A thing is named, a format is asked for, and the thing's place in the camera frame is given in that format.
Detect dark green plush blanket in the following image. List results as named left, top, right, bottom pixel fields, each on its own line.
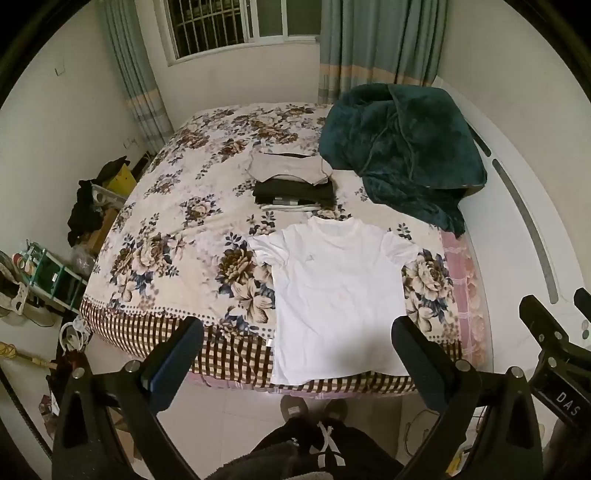
left=318, top=83, right=489, bottom=238

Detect bed with floral sheet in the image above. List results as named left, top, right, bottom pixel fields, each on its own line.
left=81, top=102, right=462, bottom=393

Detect grey-blue curtain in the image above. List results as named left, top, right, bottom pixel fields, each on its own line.
left=318, top=0, right=448, bottom=106
left=98, top=0, right=175, bottom=156

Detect person's shoe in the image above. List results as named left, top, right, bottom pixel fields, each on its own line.
left=280, top=394, right=311, bottom=422
left=323, top=398, right=350, bottom=424

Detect white t-shirt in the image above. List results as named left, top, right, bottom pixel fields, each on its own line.
left=248, top=216, right=420, bottom=386

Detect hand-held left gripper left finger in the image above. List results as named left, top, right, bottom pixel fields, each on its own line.
left=51, top=316, right=204, bottom=480

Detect barred window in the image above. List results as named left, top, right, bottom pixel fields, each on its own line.
left=159, top=0, right=322, bottom=64

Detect white plastic appliance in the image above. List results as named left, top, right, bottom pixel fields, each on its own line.
left=0, top=251, right=57, bottom=329

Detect white curved headboard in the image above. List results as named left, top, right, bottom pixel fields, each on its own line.
left=438, top=83, right=589, bottom=370

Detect pink checked mattress cover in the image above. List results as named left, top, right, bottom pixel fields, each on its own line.
left=438, top=228, right=491, bottom=372

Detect yellow box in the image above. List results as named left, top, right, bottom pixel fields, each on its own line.
left=104, top=164, right=137, bottom=202

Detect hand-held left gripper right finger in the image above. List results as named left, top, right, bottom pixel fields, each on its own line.
left=391, top=316, right=544, bottom=480

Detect green frame rack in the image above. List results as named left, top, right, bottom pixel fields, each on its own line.
left=21, top=240, right=89, bottom=311

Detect person's right shoe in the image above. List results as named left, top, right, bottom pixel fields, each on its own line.
left=323, top=398, right=350, bottom=424

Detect broom with wooden handle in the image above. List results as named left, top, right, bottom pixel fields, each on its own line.
left=0, top=342, right=59, bottom=371

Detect beige folded garment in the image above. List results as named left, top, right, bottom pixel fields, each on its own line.
left=248, top=152, right=334, bottom=185

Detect pile of black clothes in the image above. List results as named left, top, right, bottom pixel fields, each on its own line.
left=67, top=157, right=132, bottom=246

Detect person's left shoe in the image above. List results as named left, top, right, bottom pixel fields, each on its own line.
left=280, top=394, right=311, bottom=422

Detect person's black trousers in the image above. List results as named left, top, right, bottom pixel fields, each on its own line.
left=231, top=414, right=403, bottom=480

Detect white grey folded garment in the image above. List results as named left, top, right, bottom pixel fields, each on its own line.
left=261, top=198, right=320, bottom=214

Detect cardboard box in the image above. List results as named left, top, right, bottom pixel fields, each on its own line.
left=85, top=208, right=119, bottom=256

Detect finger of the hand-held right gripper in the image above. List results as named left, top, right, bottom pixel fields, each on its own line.
left=574, top=287, right=591, bottom=322
left=518, top=295, right=591, bottom=370

